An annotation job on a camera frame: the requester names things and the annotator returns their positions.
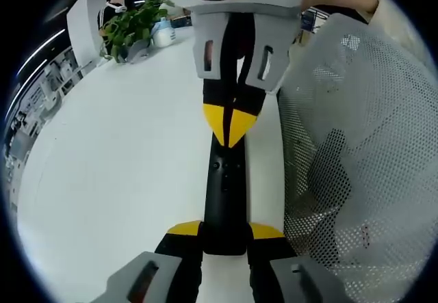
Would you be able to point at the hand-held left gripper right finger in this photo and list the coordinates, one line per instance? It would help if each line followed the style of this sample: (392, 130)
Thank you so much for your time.
(284, 269)

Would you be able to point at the white spray bottle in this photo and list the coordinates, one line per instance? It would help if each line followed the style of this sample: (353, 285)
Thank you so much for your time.
(164, 34)

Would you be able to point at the black remote control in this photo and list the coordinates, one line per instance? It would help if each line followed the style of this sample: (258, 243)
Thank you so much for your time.
(226, 193)

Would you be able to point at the green leafy plant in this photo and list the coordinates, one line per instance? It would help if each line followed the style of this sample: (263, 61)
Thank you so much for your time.
(131, 26)

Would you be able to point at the white pillar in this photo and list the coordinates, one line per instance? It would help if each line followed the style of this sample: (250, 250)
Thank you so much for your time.
(83, 36)

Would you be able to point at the grey mesh office chair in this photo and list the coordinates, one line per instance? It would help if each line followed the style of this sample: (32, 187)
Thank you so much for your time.
(359, 180)

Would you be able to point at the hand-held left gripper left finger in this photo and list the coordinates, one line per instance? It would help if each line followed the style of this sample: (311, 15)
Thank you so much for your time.
(164, 272)

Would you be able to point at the grey plant pot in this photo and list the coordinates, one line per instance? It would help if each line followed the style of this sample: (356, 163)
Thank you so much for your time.
(138, 51)

